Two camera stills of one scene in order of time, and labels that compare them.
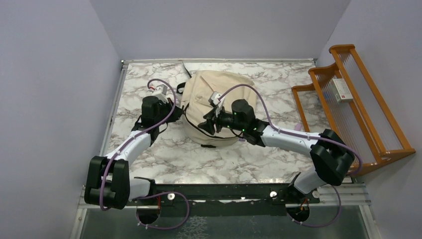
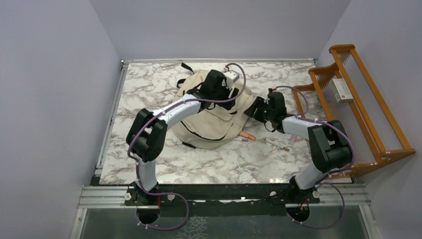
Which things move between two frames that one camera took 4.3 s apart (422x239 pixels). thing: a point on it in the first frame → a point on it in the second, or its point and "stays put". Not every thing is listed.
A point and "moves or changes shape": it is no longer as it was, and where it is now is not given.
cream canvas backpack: [195, 104] moves or changes shape
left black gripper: [176, 114] → [226, 91]
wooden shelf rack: [343, 96] stays put
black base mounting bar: [144, 192] stays put
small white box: [342, 90] stays put
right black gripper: [211, 119] → [258, 103]
